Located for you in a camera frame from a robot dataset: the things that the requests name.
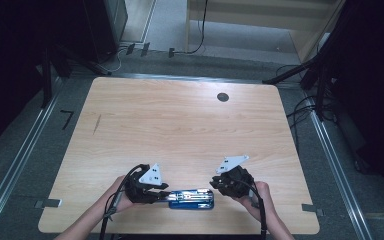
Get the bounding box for light wooden shelf unit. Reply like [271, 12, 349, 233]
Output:
[184, 0, 348, 64]

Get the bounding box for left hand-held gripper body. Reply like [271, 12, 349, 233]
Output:
[124, 162, 165, 205]

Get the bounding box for grey tape piece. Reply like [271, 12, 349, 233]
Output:
[301, 203, 325, 217]
[34, 198, 63, 210]

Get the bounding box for dark cabinet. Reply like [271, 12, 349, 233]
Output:
[82, 0, 129, 63]

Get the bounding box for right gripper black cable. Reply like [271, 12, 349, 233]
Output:
[238, 179, 269, 240]

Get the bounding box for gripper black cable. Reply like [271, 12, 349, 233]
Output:
[98, 163, 150, 240]
[238, 179, 269, 240]

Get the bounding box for hanging black cable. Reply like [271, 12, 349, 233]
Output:
[173, 0, 210, 56]

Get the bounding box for black floor cables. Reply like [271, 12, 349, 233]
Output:
[275, 63, 336, 149]

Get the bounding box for metal floor rail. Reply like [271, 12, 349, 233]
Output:
[308, 96, 375, 240]
[111, 72, 283, 86]
[0, 75, 64, 240]

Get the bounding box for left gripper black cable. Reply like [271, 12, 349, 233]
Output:
[98, 163, 150, 240]

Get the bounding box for white floor cable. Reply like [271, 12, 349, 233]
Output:
[100, 46, 128, 74]

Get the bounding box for black metal stand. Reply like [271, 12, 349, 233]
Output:
[39, 42, 113, 110]
[262, 0, 351, 122]

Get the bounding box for person's left hand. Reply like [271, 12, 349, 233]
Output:
[104, 175, 138, 215]

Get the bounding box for person's right hand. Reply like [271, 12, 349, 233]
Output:
[233, 180, 275, 224]

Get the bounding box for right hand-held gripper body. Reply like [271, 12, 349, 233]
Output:
[213, 154, 256, 199]

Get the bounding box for blue stapler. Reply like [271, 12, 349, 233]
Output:
[161, 188, 215, 211]

